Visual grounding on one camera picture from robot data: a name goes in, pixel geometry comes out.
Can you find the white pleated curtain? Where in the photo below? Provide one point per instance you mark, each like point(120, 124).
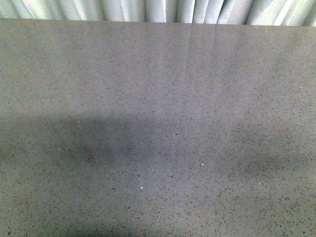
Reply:
point(228, 12)

